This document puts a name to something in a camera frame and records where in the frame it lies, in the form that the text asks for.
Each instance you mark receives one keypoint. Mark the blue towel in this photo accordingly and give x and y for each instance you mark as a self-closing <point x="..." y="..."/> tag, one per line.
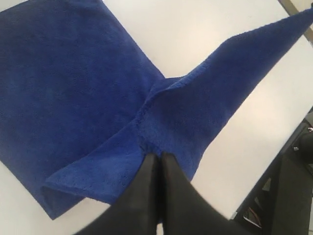
<point x="81" y="104"/>

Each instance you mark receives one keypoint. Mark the black table frame structure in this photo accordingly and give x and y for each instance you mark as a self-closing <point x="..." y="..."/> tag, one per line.
<point x="280" y="202"/>

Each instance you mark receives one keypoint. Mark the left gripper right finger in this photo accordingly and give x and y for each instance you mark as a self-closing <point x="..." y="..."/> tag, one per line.
<point x="185" y="211"/>

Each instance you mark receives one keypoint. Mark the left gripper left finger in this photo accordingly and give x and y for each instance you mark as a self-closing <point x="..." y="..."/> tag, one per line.
<point x="135" y="211"/>

